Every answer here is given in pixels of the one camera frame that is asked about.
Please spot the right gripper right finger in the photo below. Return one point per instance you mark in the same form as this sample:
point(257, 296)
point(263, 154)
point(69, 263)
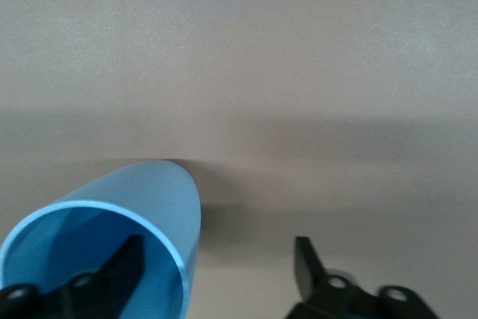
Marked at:
point(317, 289)

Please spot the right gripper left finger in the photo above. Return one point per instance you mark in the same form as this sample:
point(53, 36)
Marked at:
point(112, 281)

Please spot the blue plastic cup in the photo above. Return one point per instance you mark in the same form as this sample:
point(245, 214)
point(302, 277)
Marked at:
point(149, 192)

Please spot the brown table cover sheet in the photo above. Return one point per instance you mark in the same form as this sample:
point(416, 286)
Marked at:
point(261, 54)

